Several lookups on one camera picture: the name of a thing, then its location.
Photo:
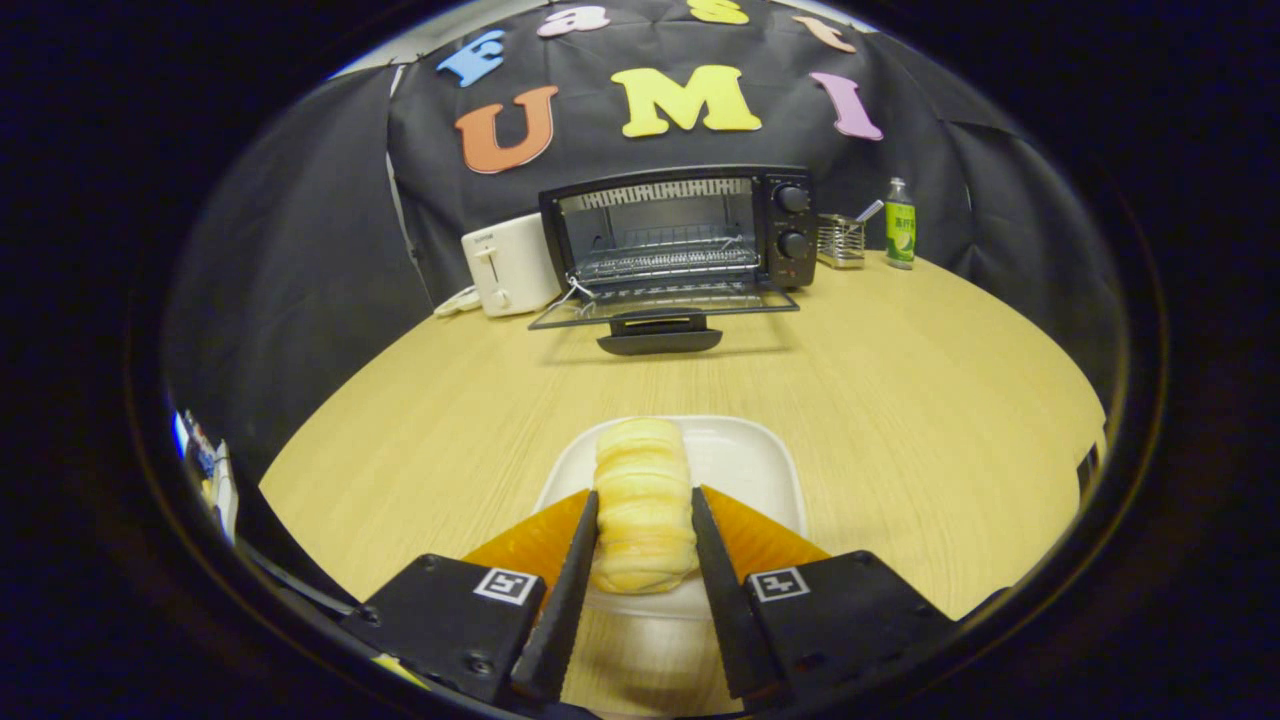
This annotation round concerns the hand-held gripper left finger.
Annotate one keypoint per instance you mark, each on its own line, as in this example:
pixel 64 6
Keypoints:
pixel 560 610

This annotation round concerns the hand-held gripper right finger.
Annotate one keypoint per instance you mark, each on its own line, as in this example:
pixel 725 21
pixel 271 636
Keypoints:
pixel 725 600

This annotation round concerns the yellow bread roll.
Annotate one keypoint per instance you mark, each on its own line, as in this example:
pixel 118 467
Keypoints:
pixel 643 500

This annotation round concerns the black toaster oven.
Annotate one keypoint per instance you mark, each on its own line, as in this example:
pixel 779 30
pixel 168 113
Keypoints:
pixel 790 235

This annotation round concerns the white pop-up toaster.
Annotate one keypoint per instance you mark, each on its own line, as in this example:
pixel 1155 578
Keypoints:
pixel 515 265

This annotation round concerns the white square plate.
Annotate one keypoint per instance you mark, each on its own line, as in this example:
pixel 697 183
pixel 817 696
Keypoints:
pixel 745 465

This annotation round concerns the green label drink bottle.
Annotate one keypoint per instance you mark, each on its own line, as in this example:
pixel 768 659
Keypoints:
pixel 900 230

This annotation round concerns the black backdrop cloth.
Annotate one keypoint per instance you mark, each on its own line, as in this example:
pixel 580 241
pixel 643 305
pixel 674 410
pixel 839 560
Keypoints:
pixel 330 250

